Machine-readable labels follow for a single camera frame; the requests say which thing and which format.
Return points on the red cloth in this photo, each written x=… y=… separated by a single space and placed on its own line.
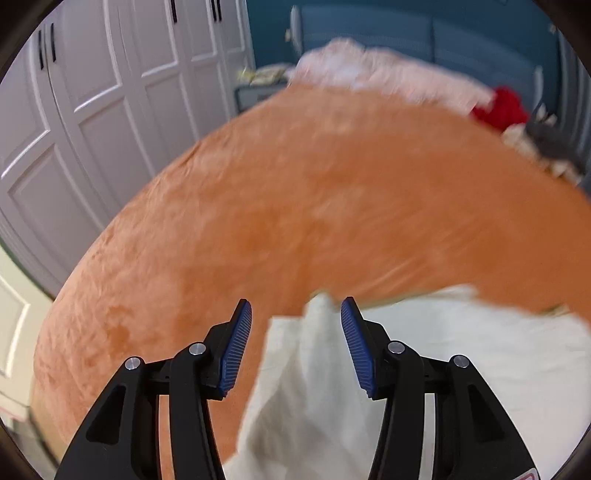
x=503 y=108

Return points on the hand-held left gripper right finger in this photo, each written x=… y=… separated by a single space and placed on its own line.
x=356 y=346

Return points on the grey curtain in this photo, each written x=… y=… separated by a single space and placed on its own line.
x=575 y=92

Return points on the grey knitted cloth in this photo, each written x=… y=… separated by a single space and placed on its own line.
x=551 y=138

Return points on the orange fleece blanket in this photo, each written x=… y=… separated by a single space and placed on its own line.
x=323 y=194

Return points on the dark nightstand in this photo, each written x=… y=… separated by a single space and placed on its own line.
x=256 y=98

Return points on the white panelled wardrobe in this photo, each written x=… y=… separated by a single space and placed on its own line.
x=92 y=115

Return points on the cream cloth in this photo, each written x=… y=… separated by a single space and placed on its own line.
x=524 y=141

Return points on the pink quilt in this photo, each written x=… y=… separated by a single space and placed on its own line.
x=378 y=69

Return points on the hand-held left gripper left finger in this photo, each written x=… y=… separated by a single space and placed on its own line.
x=238 y=346

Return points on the cream door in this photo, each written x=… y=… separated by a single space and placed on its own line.
x=18 y=323

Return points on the white quilted jacket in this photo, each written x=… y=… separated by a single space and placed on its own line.
x=314 y=406

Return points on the blue padded headboard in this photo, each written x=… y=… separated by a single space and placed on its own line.
x=392 y=32

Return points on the pale yellow cloth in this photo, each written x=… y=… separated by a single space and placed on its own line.
x=265 y=74

